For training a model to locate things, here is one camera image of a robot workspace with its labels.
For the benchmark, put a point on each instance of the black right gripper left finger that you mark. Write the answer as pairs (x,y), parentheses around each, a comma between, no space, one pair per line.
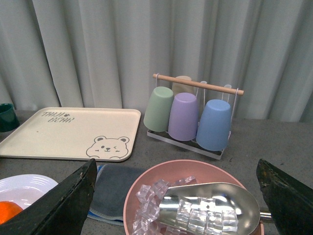
(61,211)

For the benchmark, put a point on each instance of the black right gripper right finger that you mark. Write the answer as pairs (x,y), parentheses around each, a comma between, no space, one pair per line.
(289,201)

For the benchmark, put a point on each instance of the white ridged plate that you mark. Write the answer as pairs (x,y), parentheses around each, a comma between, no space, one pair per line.
(25,189)

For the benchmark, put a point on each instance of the orange mandarin fruit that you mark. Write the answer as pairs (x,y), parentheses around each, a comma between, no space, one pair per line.
(8,210)

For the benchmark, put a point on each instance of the grey and blue cloth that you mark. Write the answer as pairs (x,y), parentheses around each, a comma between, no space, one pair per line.
(113,182)

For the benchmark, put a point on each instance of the metal ice scoop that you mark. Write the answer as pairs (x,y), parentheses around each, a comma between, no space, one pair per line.
(228,196)

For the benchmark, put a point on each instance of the beige bear serving tray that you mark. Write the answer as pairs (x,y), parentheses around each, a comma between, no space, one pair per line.
(107,135)

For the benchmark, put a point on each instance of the clear plastic ice cubes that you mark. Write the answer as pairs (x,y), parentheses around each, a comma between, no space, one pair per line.
(193,215)

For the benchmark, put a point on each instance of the pink bowl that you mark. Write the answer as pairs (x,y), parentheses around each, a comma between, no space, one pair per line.
(172,171)

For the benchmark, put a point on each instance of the dark green mug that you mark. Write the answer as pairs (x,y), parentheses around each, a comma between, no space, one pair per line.
(8,117)

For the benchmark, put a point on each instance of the blue tumbler cup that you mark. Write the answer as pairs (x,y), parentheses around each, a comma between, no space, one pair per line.
(214,125)

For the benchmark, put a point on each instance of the purple tumbler cup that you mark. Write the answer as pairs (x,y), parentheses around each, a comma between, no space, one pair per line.
(183,121)

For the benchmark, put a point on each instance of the green tumbler cup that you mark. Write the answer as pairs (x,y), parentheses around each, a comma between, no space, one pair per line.
(158,109)

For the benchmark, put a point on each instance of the beige tumbler cup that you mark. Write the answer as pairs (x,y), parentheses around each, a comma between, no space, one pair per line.
(181,88)

